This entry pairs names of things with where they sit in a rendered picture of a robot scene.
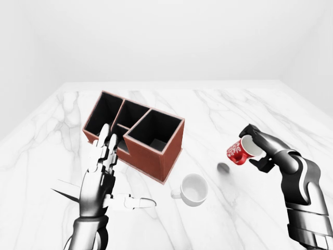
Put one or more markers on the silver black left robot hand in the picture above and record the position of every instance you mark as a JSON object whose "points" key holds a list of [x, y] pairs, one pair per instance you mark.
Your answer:
{"points": [[93, 187]]}

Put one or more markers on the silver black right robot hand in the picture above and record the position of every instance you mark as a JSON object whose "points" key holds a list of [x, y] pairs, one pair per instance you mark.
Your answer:
{"points": [[275, 148]]}

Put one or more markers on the red mug with white print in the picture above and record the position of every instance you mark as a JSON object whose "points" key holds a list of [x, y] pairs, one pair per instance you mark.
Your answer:
{"points": [[241, 151]]}

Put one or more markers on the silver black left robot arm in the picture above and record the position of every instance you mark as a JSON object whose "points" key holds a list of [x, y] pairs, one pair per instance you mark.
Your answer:
{"points": [[86, 233]]}

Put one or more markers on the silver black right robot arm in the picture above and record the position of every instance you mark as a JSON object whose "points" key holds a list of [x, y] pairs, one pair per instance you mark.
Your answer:
{"points": [[307, 203]]}

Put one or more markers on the red-brown desk caddy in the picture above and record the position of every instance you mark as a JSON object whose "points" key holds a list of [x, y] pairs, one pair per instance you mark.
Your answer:
{"points": [[145, 138]]}

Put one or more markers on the white ceramic mug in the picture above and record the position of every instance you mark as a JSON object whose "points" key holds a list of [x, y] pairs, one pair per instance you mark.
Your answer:
{"points": [[193, 190]]}

